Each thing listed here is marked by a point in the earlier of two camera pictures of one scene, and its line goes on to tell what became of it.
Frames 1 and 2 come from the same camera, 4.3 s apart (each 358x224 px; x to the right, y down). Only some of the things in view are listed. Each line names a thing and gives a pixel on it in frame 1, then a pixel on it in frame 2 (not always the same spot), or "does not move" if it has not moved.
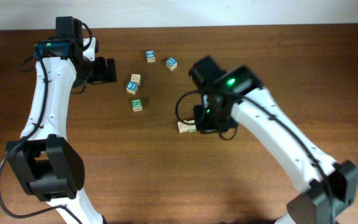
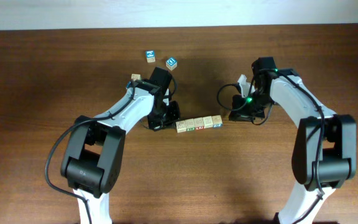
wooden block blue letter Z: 150,55 does not move
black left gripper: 102,76 to 174,115
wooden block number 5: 192,128 does not move
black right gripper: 204,125 to 240,114
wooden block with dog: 137,78 does not move
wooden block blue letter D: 171,63 does not move
